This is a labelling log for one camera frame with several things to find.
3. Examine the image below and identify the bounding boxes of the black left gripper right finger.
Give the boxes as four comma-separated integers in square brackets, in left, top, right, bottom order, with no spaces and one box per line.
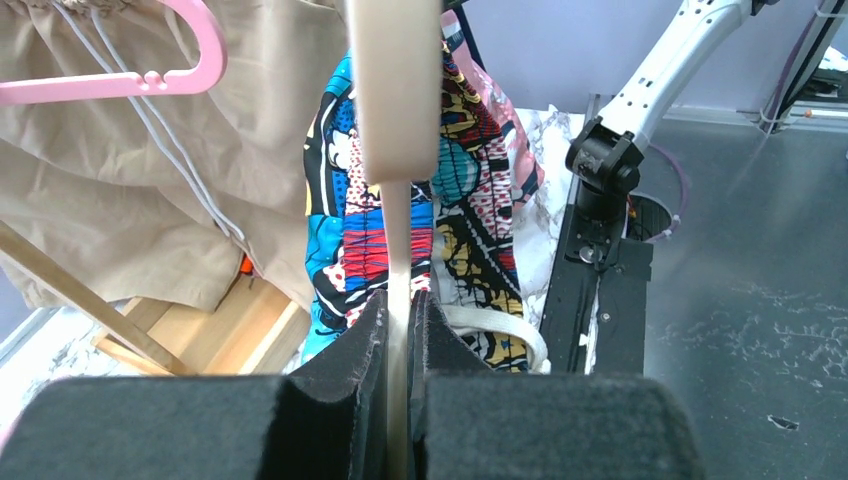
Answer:
[410,292,706,479]

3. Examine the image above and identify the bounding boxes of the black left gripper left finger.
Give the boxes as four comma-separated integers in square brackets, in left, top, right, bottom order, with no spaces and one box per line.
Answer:
[1,292,388,479]

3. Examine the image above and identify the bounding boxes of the comic print shorts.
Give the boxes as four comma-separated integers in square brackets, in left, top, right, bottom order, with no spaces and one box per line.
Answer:
[301,47,550,374]

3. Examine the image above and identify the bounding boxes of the cream plastic hanger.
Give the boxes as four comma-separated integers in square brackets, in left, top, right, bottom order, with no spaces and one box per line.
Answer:
[347,1,442,479]

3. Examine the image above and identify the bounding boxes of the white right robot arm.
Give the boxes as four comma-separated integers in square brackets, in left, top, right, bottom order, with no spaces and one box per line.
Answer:
[565,0,768,222]

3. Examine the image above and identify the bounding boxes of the pink patterned shorts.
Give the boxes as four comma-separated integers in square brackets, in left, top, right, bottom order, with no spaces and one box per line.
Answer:
[441,10,544,209]

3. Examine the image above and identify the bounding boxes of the beige shorts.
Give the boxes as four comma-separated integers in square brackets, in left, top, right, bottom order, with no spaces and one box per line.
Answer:
[1,1,347,310]

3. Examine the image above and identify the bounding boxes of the pink plastic hanger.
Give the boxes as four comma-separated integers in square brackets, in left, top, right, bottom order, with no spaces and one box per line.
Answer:
[1,0,228,106]

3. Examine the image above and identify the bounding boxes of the wooden clothes rack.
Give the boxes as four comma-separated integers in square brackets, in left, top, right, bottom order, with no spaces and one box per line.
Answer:
[1,224,310,375]

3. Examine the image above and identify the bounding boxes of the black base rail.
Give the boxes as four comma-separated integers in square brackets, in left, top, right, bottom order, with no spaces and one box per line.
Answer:
[540,204,654,375]

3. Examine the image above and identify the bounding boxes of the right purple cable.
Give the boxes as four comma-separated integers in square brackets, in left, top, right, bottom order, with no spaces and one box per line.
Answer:
[645,0,848,243]

